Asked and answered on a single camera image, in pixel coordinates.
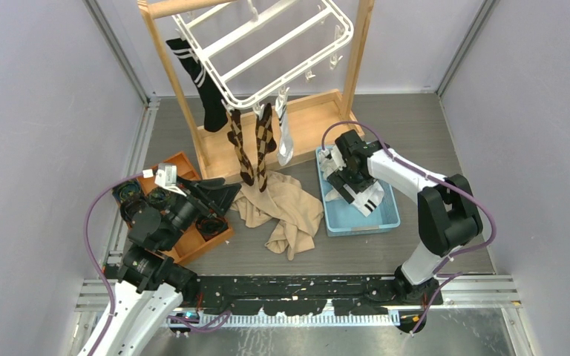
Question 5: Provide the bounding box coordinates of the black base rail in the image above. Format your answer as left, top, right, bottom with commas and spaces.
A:
180, 274, 442, 317

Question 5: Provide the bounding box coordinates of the white plastic clip hanger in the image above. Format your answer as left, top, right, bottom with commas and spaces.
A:
172, 1, 354, 109

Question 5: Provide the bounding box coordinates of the rolled black sock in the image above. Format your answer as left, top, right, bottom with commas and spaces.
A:
195, 217, 228, 241

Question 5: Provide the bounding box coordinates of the brown argyle sock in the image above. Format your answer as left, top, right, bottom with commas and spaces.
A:
227, 109, 255, 186
255, 103, 276, 192

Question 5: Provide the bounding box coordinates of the rolled dark green sock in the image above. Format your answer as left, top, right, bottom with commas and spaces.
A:
119, 187, 176, 228

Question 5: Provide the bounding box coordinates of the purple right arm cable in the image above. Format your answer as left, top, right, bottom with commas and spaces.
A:
321, 121, 497, 335

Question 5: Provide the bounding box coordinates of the beige crumpled cloth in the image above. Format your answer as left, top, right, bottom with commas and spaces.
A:
232, 171, 324, 261

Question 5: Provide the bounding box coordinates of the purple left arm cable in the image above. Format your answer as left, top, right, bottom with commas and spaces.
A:
83, 171, 232, 356

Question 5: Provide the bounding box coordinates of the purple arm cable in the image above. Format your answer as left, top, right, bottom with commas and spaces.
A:
321, 121, 497, 335
83, 171, 232, 356

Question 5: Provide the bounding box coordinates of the rolled dark patterned sock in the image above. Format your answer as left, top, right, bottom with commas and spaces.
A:
111, 179, 143, 204

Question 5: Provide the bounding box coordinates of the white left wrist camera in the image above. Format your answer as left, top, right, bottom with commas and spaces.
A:
142, 163, 187, 197

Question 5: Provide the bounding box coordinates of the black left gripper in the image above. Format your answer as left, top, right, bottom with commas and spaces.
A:
161, 174, 241, 249

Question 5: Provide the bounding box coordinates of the light blue plastic basket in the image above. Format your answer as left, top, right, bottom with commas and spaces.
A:
315, 146, 401, 237

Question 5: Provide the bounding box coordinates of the wooden hanger stand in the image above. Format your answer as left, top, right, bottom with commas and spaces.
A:
137, 1, 375, 182

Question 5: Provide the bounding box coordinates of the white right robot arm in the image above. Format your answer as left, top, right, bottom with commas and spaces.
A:
318, 130, 483, 305

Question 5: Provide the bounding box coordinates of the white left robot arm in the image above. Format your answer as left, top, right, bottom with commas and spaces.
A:
80, 175, 241, 355

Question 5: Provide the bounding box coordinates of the white black-striped sock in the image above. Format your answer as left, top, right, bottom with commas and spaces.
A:
351, 181, 384, 217
275, 96, 294, 166

